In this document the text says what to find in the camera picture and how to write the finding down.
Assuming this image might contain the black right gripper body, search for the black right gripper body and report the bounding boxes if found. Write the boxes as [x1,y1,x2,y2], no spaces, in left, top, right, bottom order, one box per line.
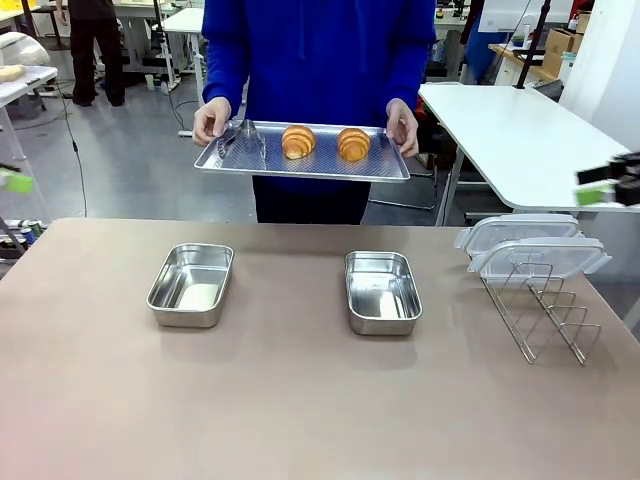
[608,152,640,208]

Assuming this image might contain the clear plastic clip lid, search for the clear plastic clip lid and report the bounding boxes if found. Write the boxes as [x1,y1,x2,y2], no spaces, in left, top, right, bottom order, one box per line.
[453,213,586,261]
[466,236,613,280]

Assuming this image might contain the steel rectangular container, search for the steel rectangular container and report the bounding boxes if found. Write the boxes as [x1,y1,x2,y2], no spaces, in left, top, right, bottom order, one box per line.
[145,243,235,330]
[344,250,424,337]

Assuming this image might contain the silver metal tongs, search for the silver metal tongs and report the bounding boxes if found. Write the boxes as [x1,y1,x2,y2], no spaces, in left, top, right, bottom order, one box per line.
[215,118,268,172]

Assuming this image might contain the golden croissant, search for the golden croissant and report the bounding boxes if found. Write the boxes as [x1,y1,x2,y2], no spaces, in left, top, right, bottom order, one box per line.
[337,127,372,163]
[281,124,317,161]

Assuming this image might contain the silver metal baking tray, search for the silver metal baking tray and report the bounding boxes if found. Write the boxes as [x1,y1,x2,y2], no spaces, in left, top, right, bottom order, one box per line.
[193,119,412,184]

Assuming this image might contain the person's right forearm blue sleeve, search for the person's right forearm blue sleeve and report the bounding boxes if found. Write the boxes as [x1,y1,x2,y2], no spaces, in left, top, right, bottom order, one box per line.
[202,47,251,108]

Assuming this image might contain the person's left forearm blue sleeve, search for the person's left forearm blue sleeve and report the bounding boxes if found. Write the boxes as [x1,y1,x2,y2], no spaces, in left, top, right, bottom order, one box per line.
[387,44,437,109]

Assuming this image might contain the person's left hand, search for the person's left hand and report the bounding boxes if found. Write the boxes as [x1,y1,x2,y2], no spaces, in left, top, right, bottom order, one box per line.
[384,98,420,158]

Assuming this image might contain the person's right hand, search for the person's right hand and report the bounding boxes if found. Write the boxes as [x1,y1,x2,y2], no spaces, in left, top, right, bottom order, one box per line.
[193,97,234,147]

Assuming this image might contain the group of drink cans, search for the group of drink cans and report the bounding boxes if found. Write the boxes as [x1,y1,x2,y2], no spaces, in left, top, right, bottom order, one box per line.
[0,217,49,261]

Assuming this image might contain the white side table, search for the white side table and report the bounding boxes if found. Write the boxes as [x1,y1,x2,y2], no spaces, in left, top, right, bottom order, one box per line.
[417,81,640,227]

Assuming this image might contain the white table with beige object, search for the white table with beige object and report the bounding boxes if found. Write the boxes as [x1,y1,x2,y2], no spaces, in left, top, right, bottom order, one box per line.
[0,64,59,161]

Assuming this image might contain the brown cardboard box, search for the brown cardboard box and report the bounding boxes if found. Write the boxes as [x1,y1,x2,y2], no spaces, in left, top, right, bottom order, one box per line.
[541,28,584,76]

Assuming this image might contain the white rounded appliance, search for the white rounded appliance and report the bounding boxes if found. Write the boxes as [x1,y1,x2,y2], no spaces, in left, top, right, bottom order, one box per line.
[0,30,52,69]

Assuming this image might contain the wooden background bench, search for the wooden background bench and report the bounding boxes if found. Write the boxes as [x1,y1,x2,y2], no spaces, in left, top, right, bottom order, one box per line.
[488,43,557,85]

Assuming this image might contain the black tripod pole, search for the black tripod pole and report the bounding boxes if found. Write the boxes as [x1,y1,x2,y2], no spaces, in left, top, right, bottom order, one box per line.
[514,0,552,91]

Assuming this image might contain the bystander in dark clothes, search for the bystander in dark clothes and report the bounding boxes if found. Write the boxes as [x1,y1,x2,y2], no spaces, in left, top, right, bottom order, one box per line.
[54,0,127,108]

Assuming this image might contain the white background desk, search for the white background desk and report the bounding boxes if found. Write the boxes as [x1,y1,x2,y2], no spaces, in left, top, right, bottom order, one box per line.
[160,6,207,137]

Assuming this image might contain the person's blue sweater torso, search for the person's blue sweater torso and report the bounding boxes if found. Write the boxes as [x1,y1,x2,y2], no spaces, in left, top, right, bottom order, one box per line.
[201,0,438,225]

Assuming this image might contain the black floor cable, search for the black floor cable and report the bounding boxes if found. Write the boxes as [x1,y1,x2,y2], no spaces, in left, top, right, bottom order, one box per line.
[53,79,89,219]

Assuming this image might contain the steel wire lid rack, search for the steel wire lid rack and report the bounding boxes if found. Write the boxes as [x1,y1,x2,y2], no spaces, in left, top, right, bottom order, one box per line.
[479,249,603,367]

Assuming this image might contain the metal chair frame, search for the metal chair frame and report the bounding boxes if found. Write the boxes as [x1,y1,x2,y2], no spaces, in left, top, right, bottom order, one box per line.
[367,164,439,212]

